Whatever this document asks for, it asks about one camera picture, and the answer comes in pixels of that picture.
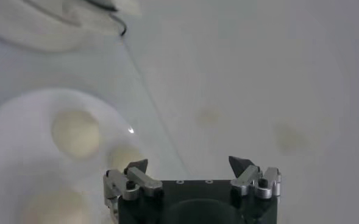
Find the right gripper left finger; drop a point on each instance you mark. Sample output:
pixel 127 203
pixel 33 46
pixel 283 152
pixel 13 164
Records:
pixel 142 182

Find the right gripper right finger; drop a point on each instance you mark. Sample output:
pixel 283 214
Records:
pixel 246 179

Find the white steamed baozi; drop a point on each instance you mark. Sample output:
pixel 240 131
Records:
pixel 75 134
pixel 57 207
pixel 121 153

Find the white round plate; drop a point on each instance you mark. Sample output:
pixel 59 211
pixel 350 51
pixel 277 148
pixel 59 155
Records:
pixel 20 137

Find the cream electric cooker base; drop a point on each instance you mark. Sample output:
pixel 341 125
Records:
pixel 45 33

